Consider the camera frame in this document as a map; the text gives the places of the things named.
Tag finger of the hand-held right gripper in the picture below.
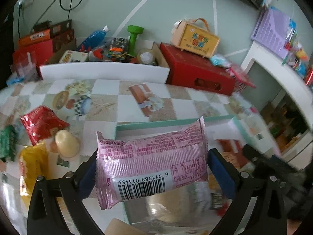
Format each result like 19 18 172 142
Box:
242 144 269 170

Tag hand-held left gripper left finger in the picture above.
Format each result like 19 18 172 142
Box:
26 148 98 235

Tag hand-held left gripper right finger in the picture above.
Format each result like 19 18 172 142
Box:
207 148 288 235

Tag white tray with teal rim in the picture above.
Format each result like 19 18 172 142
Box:
114 116 282 226

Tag round cream pastry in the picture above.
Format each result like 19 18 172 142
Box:
54 129 82 159

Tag yellow snack packet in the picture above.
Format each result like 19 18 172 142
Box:
19 141 50 199

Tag pink snack packet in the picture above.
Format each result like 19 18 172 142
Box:
94 116 209 210

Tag red snack packet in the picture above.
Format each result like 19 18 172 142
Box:
20 105 70 146

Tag green snack packet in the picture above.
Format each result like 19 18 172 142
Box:
0 125 19 162

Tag red printed bag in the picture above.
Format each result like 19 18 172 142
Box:
227 63 257 94

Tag white shelf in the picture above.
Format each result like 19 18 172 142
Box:
240 40 313 170

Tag light blue packet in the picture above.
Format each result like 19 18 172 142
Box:
210 53 231 68

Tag red crate box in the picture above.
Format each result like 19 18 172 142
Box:
160 42 236 96

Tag colourful hanging packets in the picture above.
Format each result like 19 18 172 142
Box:
282 18 313 84

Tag purple leaflet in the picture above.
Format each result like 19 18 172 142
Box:
251 7 292 60

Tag blue flat packet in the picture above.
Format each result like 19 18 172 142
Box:
5 77 25 87

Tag white printed box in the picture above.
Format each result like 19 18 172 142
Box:
58 50 89 63

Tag clear plastic box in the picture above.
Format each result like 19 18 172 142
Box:
9 52 40 82

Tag colourful toy pile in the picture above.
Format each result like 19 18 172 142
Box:
89 37 138 63

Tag clear tape roll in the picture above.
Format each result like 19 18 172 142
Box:
138 48 156 66

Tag red gift box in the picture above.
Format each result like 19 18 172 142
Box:
12 40 54 67

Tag blue plastic bottle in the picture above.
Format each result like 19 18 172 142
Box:
76 25 110 52

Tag green dumbbell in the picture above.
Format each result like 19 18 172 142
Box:
127 25 145 56

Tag dark brown box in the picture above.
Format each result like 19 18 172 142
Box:
49 19 74 45

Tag orange flat box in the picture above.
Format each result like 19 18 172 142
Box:
19 29 51 47

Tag yellow wooden box with handle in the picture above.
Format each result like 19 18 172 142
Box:
171 18 221 60

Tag black power cable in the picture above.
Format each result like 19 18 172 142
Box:
17 0 86 33

